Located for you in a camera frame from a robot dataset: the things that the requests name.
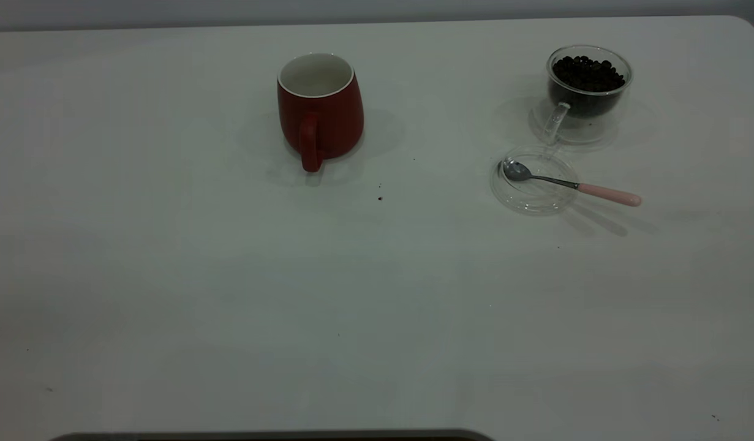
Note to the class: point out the dark coffee beans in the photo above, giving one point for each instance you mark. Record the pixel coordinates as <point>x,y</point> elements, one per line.
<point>588,76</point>

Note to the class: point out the small clear glass dish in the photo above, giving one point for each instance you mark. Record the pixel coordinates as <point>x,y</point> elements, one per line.
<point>536,199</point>

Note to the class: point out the red ceramic mug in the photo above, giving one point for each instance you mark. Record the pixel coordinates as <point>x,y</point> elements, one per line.
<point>327,122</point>

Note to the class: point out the clear glass cup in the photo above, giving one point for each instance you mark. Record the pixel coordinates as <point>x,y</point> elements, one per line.
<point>557,119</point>

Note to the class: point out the clear glass saucer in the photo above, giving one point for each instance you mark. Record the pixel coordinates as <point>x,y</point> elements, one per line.
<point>597,131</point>

